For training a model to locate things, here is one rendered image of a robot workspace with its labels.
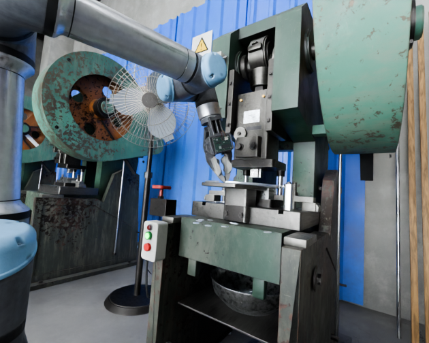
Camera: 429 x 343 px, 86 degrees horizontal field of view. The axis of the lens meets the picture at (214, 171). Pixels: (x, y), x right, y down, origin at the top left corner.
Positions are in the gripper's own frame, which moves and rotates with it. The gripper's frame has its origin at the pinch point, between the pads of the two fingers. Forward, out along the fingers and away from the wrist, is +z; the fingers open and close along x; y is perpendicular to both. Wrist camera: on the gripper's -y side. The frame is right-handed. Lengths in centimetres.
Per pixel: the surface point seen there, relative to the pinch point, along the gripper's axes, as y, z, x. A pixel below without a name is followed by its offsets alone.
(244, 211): -2.9, 13.1, 4.9
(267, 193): -9.5, 10.2, 18.1
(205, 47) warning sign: -183, -149, 67
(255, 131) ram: -11.1, -14.8, 20.1
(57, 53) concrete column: -441, -321, -158
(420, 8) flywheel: 23, -36, 66
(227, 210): -7.9, 11.7, 0.1
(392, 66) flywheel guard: 35, -16, 34
